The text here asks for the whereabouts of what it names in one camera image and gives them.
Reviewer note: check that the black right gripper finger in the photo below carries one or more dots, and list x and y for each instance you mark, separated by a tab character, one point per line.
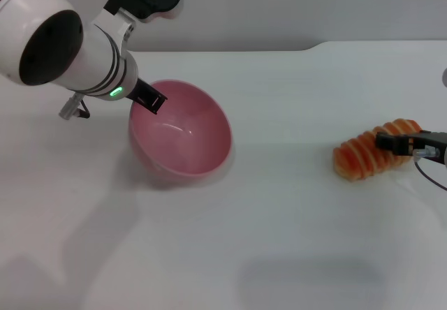
394	142

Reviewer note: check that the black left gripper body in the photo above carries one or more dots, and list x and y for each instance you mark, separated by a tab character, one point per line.
138	90

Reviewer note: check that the pink plastic bowl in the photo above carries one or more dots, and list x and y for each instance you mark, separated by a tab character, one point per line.
188	142

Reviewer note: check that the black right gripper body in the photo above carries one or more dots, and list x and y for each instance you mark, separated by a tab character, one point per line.
433	142

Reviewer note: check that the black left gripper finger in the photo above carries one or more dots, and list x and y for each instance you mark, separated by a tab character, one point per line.
153	100

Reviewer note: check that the orange ridged bread loaf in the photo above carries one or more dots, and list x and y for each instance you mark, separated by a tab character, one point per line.
359	156

